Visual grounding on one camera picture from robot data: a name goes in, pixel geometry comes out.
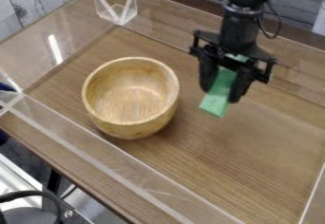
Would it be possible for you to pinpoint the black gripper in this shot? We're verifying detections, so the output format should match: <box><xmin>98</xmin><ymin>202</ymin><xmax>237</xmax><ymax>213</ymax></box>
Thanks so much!
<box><xmin>189</xmin><ymin>5</ymin><xmax>277</xmax><ymax>103</ymax></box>

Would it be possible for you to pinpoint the green rectangular block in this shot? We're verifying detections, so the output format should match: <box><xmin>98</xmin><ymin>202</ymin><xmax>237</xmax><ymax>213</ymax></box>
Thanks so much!
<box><xmin>198</xmin><ymin>52</ymin><xmax>252</xmax><ymax>120</ymax></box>

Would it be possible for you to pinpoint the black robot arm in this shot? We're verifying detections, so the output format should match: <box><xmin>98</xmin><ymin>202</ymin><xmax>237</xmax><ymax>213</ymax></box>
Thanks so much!
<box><xmin>189</xmin><ymin>0</ymin><xmax>282</xmax><ymax>103</ymax></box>

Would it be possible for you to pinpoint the brown wooden bowl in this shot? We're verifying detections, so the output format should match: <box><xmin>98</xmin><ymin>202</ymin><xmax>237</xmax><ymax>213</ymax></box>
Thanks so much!
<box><xmin>82</xmin><ymin>57</ymin><xmax>181</xmax><ymax>140</ymax></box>

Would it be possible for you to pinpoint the black table leg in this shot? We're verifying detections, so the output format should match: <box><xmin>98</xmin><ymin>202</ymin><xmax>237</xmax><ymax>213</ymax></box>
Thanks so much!
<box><xmin>47</xmin><ymin>170</ymin><xmax>63</xmax><ymax>195</ymax></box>

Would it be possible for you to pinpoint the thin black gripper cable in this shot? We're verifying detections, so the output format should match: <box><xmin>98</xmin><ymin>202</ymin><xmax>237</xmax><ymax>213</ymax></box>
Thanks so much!
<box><xmin>257</xmin><ymin>0</ymin><xmax>285</xmax><ymax>40</ymax></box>

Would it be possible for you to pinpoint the clear acrylic tray wall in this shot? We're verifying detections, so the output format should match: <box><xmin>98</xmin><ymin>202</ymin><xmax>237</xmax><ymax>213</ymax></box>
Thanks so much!
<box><xmin>0</xmin><ymin>0</ymin><xmax>325</xmax><ymax>224</ymax></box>

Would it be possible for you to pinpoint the black metal bracket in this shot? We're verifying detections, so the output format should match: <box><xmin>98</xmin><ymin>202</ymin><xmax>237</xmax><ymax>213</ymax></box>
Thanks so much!
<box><xmin>42</xmin><ymin>187</ymin><xmax>94</xmax><ymax>224</ymax></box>

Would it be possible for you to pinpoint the black cable loop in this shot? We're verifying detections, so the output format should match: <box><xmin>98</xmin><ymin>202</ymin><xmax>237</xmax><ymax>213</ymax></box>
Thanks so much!
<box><xmin>0</xmin><ymin>189</ymin><xmax>63</xmax><ymax>224</ymax></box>

